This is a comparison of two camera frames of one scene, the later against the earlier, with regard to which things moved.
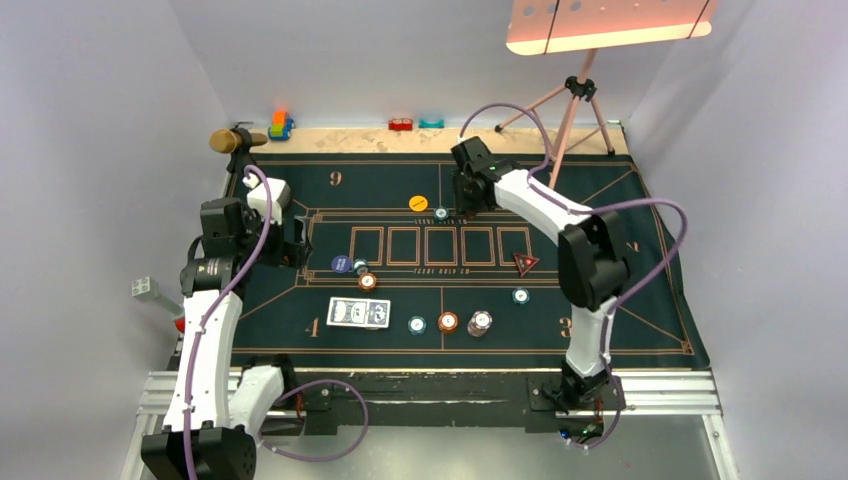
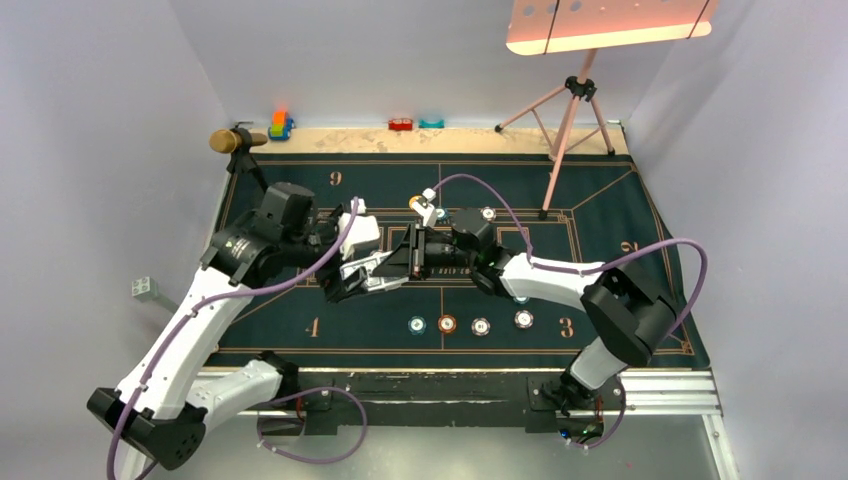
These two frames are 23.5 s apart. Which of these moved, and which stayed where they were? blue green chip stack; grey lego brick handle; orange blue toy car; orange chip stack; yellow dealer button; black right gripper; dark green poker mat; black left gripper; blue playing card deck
Moved: black right gripper; black left gripper; blue playing card deck
Stayed: yellow dealer button; grey lego brick handle; orange blue toy car; dark green poker mat; orange chip stack; blue green chip stack
